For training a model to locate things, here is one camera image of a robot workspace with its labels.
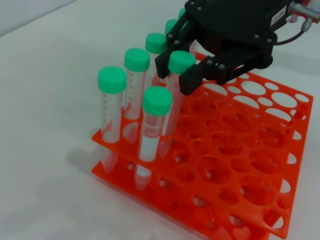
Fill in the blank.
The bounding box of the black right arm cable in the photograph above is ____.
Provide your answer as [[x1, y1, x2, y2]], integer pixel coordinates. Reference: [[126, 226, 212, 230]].
[[274, 0, 320, 47]]

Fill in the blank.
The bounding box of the green-capped clear test tube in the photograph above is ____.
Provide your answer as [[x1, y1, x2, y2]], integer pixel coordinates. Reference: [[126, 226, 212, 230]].
[[97, 66, 128, 175], [134, 86, 174, 191], [123, 48, 152, 145], [145, 32, 169, 88], [164, 19, 180, 36], [158, 50, 197, 160]]

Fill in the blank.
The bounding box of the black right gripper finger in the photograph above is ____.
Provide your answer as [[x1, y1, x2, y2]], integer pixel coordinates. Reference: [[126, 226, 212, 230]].
[[154, 11, 196, 80], [178, 46, 266, 97]]

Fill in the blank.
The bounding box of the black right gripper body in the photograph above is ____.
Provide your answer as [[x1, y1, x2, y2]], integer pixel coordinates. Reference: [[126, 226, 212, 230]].
[[184, 0, 294, 70]]

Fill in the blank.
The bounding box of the orange plastic test tube rack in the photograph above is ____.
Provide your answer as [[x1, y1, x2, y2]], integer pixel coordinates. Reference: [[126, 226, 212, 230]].
[[90, 48, 315, 240]]

